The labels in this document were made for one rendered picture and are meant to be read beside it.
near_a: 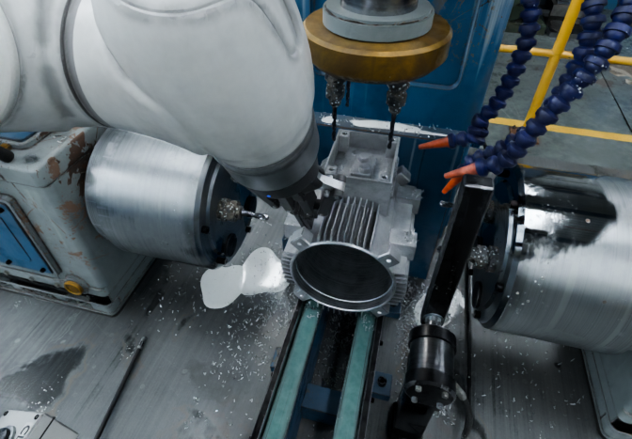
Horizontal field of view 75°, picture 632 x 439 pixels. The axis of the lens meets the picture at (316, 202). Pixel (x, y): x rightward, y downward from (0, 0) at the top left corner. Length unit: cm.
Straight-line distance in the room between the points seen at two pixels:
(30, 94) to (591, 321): 61
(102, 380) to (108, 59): 68
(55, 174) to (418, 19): 54
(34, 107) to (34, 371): 68
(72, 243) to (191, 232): 23
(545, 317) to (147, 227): 56
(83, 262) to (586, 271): 75
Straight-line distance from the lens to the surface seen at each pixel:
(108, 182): 68
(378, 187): 59
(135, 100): 25
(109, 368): 87
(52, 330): 96
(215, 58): 21
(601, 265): 60
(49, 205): 74
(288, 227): 62
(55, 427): 54
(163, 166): 64
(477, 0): 73
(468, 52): 75
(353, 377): 65
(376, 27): 48
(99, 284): 86
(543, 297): 59
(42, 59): 29
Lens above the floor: 151
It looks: 42 degrees down
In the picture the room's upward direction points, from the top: straight up
